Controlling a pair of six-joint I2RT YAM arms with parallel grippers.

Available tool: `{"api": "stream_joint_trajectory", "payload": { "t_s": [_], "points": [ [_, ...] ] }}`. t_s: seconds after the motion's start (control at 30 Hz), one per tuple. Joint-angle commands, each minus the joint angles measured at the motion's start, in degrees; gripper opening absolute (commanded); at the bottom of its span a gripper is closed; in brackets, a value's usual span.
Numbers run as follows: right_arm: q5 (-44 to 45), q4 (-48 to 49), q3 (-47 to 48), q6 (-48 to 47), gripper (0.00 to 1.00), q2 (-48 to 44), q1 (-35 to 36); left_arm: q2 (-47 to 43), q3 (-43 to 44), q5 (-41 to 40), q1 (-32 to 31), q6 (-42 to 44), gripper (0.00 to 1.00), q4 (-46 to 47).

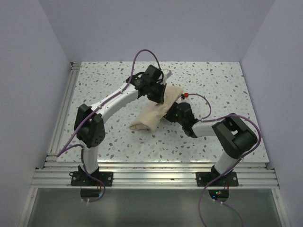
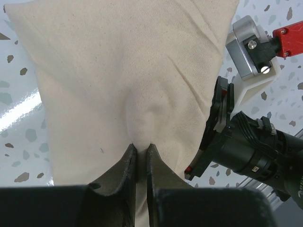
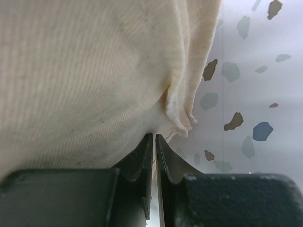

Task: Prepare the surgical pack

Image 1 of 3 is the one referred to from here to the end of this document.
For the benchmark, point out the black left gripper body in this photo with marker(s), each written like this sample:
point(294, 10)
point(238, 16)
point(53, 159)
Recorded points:
point(156, 92)

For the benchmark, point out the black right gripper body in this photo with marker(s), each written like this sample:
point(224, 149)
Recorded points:
point(172, 115)

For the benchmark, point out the beige cloth mat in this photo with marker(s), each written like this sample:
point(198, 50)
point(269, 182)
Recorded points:
point(152, 113)

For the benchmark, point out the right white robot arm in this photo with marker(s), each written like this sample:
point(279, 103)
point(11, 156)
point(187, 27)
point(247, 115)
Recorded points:
point(237, 135)

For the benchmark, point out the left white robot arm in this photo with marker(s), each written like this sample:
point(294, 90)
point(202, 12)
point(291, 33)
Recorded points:
point(90, 120)

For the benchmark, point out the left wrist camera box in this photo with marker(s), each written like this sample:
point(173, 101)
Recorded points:
point(167, 73)

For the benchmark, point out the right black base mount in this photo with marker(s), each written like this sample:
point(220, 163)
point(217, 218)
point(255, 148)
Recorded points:
point(217, 178)

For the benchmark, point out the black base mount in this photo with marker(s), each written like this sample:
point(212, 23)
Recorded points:
point(217, 178)
point(97, 178)

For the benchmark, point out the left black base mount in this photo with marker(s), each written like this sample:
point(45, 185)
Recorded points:
point(97, 178)

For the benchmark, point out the aluminium frame rails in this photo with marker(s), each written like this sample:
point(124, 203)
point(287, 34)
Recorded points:
point(165, 158)

